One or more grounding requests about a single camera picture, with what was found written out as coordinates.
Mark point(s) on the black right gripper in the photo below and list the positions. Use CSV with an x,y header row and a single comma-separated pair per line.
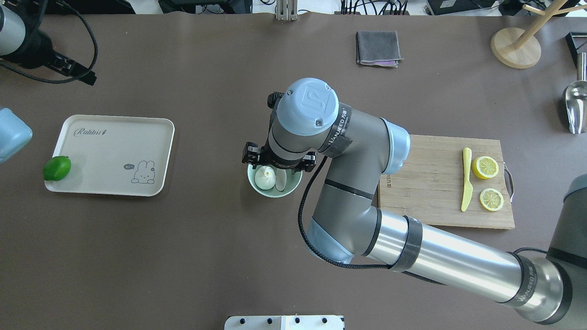
x,y
253,155

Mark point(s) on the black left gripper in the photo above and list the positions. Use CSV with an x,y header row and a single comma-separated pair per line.
x,y
33,49

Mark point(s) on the white ceramic spoon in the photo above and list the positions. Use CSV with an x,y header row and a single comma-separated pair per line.
x,y
280,179

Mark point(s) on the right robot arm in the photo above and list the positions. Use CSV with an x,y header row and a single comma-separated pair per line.
x,y
308,118

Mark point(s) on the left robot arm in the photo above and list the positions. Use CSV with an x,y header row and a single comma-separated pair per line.
x,y
15,133

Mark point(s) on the light green bowl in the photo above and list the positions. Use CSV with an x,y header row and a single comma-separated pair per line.
x,y
292,182

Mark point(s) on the green lime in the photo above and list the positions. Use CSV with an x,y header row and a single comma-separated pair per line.
x,y
57,168

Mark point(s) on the beige rabbit tray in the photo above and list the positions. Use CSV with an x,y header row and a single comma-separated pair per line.
x,y
116,155

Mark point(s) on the grey folded cloth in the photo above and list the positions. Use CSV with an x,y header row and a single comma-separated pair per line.
x,y
378,48

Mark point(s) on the bamboo cutting board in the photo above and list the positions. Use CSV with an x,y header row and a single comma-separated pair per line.
x,y
429,186

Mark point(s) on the yellow plastic knife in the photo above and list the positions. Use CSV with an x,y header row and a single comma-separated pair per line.
x,y
467,185

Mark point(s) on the thick lemon half slice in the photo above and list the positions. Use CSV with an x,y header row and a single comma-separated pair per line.
x,y
485,167

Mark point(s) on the thin lemon slice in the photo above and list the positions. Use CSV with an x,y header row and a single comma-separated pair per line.
x,y
491,199

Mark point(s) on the wooden cup rack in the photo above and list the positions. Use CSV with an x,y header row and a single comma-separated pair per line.
x,y
518,48

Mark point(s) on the metal scoop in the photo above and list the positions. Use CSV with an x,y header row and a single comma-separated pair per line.
x,y
576,98

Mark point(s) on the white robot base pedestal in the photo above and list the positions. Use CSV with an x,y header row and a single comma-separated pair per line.
x,y
286,322

